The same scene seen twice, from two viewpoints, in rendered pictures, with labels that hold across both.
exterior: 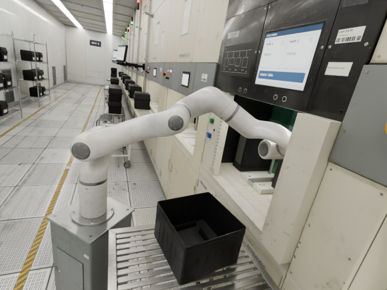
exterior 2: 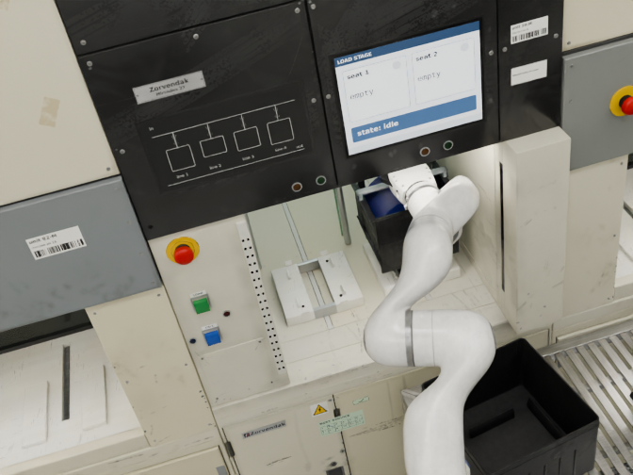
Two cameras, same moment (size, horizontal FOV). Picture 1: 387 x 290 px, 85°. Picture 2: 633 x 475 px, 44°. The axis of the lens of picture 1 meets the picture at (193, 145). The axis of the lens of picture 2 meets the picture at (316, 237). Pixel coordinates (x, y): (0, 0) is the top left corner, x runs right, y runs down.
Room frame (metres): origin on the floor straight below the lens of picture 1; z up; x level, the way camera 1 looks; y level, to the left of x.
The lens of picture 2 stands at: (0.75, 1.05, 2.33)
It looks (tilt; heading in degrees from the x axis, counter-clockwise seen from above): 38 degrees down; 286
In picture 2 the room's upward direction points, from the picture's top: 12 degrees counter-clockwise
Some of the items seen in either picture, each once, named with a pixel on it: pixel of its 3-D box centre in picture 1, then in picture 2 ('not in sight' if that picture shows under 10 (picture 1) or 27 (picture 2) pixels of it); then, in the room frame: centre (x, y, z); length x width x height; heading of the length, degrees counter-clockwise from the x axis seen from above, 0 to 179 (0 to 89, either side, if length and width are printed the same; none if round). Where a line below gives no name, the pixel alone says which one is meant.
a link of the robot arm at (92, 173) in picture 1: (96, 152); not in sight; (0.89, 0.44, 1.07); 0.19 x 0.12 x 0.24; 2
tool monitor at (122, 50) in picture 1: (131, 57); not in sight; (4.00, 1.34, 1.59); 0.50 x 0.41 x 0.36; 113
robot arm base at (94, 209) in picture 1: (93, 196); not in sight; (0.85, 0.43, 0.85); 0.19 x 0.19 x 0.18
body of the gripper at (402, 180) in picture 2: not in sight; (413, 184); (0.94, -0.49, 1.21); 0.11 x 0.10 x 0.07; 113
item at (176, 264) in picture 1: (196, 231); (507, 425); (0.74, -0.07, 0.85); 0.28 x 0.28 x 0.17; 33
